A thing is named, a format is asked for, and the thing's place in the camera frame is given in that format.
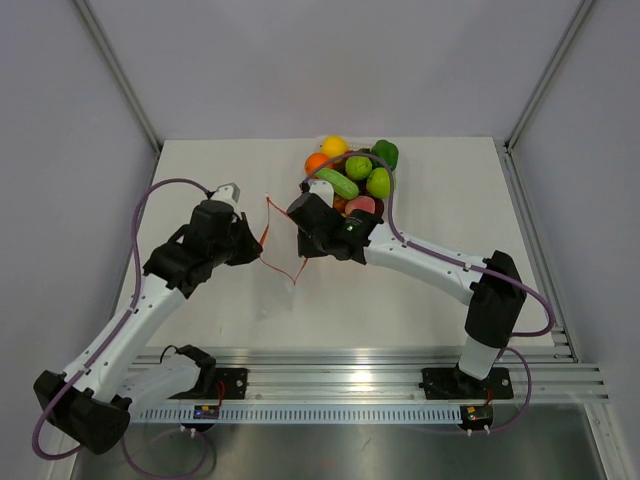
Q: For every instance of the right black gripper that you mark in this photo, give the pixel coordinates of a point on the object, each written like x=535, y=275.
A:
x=305, y=249

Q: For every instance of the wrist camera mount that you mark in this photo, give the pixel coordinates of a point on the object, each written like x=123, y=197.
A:
x=228, y=193
x=323, y=189

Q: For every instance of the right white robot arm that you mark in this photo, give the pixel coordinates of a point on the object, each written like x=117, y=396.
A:
x=494, y=302

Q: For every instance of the green lime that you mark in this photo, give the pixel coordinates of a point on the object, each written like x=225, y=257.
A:
x=358, y=168

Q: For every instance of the aluminium mounting rail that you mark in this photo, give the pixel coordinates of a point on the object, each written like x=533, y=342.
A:
x=392, y=375

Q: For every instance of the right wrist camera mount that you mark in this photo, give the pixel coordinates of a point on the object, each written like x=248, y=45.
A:
x=323, y=189

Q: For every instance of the green bell pepper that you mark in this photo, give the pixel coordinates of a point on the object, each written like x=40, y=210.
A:
x=387, y=151

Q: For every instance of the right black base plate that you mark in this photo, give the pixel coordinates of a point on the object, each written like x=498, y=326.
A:
x=440, y=384

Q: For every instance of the clear zip top bag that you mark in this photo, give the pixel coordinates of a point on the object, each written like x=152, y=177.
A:
x=277, y=274

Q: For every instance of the green cucumber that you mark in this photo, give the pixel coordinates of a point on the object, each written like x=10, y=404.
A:
x=343, y=186

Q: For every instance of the pink peach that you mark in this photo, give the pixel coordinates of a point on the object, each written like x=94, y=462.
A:
x=364, y=203

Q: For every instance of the orange fruit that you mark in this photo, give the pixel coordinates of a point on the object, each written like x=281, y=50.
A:
x=315, y=161

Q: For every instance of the yellow lemon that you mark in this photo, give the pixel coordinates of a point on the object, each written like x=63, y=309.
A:
x=334, y=146

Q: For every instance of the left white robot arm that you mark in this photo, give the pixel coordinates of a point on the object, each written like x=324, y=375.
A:
x=90, y=400

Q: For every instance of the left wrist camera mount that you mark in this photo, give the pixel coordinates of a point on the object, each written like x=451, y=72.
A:
x=228, y=193

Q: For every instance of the white plastic basket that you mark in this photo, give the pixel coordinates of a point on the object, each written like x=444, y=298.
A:
x=358, y=147

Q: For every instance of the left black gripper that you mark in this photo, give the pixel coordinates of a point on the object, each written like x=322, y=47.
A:
x=252, y=247

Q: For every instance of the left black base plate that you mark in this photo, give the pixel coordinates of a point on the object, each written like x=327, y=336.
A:
x=222, y=382

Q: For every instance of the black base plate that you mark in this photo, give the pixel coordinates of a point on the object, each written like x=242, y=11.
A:
x=222, y=382
x=440, y=384

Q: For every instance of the white slotted cable duct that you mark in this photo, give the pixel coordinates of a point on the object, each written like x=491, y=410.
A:
x=301, y=414

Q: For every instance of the dark purple fruit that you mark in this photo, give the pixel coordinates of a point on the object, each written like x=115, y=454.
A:
x=379, y=207

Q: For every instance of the green apple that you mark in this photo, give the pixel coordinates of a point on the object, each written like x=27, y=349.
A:
x=378, y=183

